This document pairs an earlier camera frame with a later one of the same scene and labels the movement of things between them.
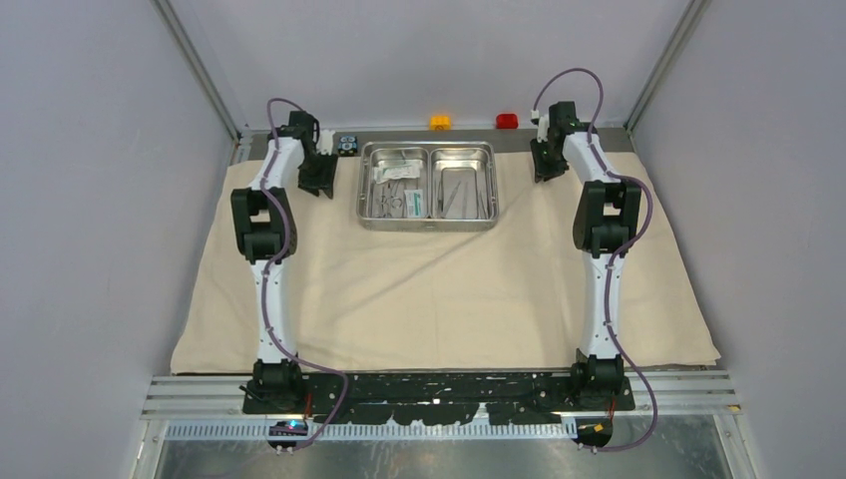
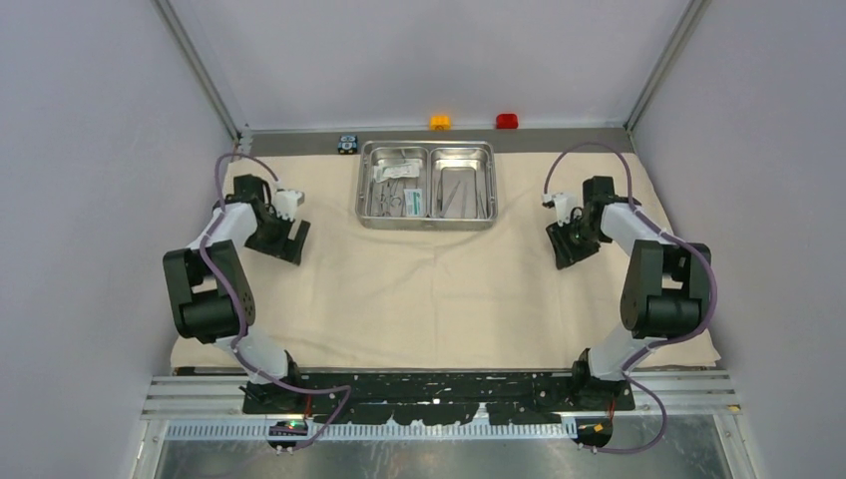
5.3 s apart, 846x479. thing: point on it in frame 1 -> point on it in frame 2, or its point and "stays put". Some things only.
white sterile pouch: [391, 171] stays put
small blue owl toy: [347, 146] stays put
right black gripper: [544, 171] -> [566, 251]
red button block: [507, 121] stays put
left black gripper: [325, 182] -> [286, 248]
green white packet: [414, 203] stays put
